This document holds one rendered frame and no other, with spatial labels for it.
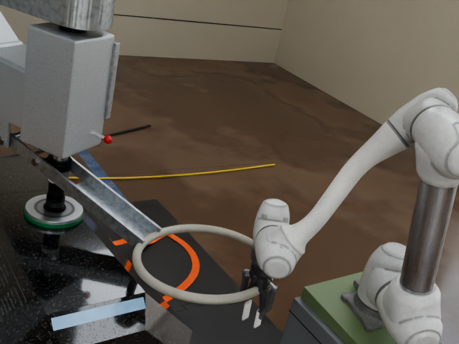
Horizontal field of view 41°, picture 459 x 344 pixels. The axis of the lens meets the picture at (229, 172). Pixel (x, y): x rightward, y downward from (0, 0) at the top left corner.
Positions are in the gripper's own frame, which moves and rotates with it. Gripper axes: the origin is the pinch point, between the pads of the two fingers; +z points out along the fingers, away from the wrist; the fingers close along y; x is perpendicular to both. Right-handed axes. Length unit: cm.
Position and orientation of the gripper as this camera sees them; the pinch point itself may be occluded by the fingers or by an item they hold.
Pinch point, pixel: (252, 314)
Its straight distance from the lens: 204.4
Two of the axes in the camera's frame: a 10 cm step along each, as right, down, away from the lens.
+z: -1.6, 9.1, 3.8
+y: -7.5, -3.6, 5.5
